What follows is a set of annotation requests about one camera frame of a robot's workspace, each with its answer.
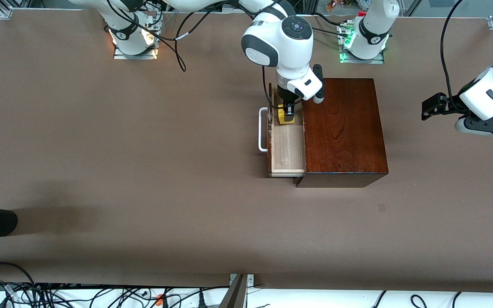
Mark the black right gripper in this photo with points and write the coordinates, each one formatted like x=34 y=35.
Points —
x=288 y=99

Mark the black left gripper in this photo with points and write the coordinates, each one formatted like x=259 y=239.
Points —
x=453 y=104

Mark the yellow cube block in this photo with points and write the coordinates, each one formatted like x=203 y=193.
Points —
x=281 y=118

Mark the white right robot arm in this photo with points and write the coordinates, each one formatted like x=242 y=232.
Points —
x=289 y=47

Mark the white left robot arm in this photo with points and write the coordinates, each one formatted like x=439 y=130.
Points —
x=486 y=94

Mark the dark brown wooden cabinet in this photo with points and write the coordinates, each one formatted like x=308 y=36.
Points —
x=345 y=137

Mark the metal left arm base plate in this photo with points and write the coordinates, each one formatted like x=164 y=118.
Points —
x=377 y=61

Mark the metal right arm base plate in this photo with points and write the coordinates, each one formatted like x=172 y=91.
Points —
x=120 y=56

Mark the metal table edge bracket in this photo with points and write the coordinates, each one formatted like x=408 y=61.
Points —
x=237 y=293

